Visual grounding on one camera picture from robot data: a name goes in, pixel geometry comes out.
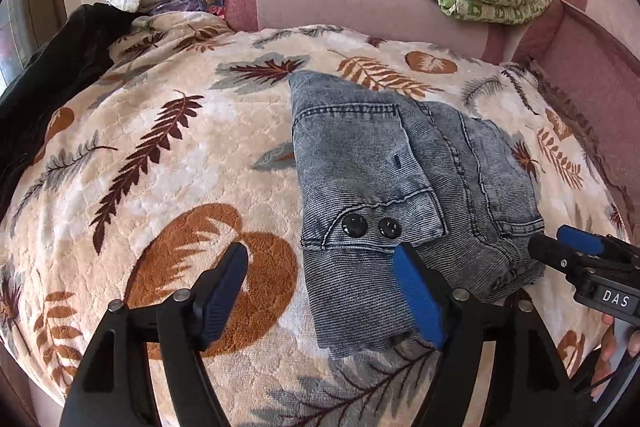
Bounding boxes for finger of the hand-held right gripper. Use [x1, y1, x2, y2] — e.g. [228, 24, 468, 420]
[527, 232, 582, 274]
[556, 224, 640, 264]

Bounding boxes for black cable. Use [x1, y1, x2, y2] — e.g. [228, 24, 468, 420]
[572, 359, 633, 400]

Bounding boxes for wooden door frame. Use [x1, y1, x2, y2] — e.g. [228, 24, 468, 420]
[0, 0, 68, 92]

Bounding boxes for black cloth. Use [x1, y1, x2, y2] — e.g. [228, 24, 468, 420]
[0, 3, 138, 218]

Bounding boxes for person's right hand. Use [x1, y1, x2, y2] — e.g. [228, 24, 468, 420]
[597, 313, 617, 363]

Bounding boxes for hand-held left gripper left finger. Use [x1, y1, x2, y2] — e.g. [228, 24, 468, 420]
[59, 242, 249, 427]

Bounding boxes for leaf-print beige blanket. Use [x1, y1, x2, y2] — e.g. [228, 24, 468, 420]
[0, 14, 631, 427]

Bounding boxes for blue denim pants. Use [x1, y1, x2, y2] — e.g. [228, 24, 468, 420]
[289, 69, 547, 360]

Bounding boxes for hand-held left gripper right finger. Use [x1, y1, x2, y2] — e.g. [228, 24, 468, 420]
[391, 242, 576, 427]

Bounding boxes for pink sofa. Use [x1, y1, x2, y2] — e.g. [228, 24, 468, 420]
[222, 0, 640, 228]

